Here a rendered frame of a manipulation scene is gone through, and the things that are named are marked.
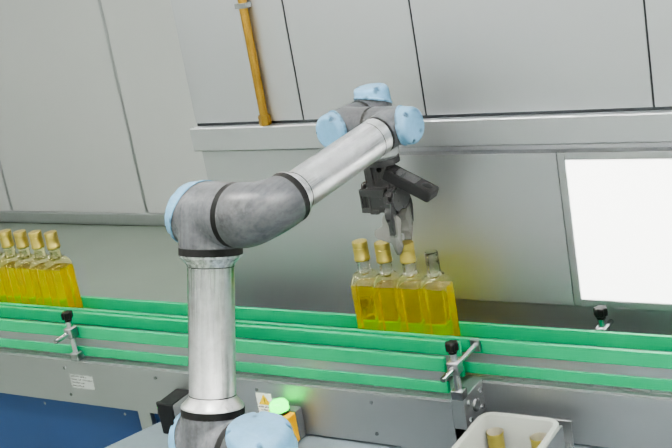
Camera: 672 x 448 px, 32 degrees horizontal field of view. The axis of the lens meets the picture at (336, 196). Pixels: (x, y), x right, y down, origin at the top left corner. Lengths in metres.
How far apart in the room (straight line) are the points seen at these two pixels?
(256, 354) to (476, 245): 0.55
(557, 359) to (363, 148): 0.61
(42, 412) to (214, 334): 1.22
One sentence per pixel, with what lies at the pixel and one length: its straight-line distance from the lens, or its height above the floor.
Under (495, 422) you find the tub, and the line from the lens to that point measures 2.44.
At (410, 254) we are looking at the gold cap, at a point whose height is 1.14.
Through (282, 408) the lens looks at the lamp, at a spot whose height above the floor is 0.84.
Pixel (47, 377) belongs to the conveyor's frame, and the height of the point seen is 0.82.
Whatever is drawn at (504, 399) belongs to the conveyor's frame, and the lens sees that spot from 2.49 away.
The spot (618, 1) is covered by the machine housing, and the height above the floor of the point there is 1.61.
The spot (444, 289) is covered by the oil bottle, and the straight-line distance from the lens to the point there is 2.48.
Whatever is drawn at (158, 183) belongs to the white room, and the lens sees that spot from 7.13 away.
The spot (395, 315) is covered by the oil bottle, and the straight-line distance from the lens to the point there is 2.55.
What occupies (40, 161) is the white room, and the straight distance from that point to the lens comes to 7.75.
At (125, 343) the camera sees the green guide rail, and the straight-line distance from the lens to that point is 2.92.
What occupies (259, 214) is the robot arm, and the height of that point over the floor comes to 1.42.
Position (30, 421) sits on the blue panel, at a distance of 3.30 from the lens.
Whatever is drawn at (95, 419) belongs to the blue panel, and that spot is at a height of 0.70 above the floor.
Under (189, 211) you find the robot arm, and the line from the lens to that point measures 2.07.
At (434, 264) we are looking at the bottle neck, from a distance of 2.48.
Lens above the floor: 1.97
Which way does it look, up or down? 16 degrees down
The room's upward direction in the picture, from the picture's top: 10 degrees counter-clockwise
